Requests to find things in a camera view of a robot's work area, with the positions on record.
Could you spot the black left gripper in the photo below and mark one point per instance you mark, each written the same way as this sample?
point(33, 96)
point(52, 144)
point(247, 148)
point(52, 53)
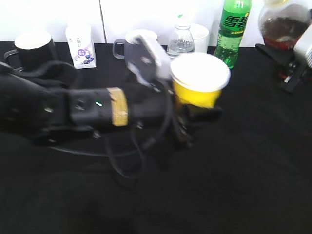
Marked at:
point(154, 108)

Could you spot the black mug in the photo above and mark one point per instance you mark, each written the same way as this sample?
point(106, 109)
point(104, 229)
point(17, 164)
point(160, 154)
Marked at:
point(33, 50)

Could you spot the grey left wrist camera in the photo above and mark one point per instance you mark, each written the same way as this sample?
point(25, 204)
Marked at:
point(149, 61)

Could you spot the clear water bottle green label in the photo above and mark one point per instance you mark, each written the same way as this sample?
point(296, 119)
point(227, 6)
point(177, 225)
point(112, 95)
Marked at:
point(181, 40)

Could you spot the grey mug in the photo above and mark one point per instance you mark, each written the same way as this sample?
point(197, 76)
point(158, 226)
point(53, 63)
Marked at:
point(129, 43)

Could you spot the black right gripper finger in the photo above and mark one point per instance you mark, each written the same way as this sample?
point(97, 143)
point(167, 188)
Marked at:
point(289, 69)

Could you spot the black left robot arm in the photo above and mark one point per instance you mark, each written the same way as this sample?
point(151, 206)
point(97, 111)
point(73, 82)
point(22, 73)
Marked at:
point(48, 112)

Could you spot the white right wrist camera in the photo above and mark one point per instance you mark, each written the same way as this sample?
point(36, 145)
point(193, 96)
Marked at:
point(303, 48)

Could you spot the green sprite bottle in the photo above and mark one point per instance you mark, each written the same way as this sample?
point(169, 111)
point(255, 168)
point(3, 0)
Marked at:
point(234, 17)

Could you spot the white yogurt carton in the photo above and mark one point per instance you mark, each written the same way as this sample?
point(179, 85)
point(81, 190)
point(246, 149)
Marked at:
point(81, 46)

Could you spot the iced tea bottle red label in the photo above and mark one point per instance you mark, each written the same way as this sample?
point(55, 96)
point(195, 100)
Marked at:
point(282, 22)

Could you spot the white cup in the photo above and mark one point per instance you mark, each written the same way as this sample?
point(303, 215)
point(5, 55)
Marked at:
point(200, 36)

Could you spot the yellow paper cup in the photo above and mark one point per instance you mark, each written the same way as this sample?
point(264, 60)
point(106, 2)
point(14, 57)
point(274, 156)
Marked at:
point(199, 78)

